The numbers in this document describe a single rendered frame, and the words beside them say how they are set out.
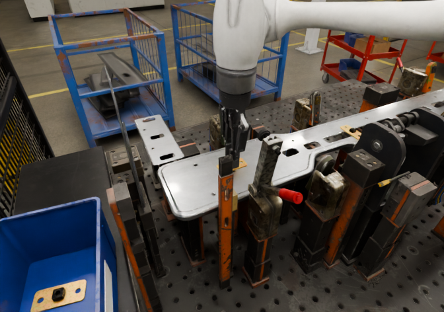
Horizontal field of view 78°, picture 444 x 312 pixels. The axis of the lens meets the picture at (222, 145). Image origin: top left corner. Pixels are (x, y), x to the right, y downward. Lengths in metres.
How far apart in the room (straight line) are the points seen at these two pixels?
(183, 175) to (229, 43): 0.39
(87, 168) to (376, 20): 0.76
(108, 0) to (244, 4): 7.97
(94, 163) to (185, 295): 0.46
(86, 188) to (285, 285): 0.64
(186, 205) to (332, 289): 0.52
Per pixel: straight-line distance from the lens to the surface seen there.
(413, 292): 1.08
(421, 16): 0.60
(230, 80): 0.60
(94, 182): 0.79
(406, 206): 0.80
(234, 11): 0.56
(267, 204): 0.65
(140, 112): 2.88
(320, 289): 0.97
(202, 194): 0.73
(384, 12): 0.62
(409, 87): 1.58
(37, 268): 0.67
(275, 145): 0.55
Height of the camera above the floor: 1.53
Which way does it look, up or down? 37 degrees down
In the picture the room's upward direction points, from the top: straight up
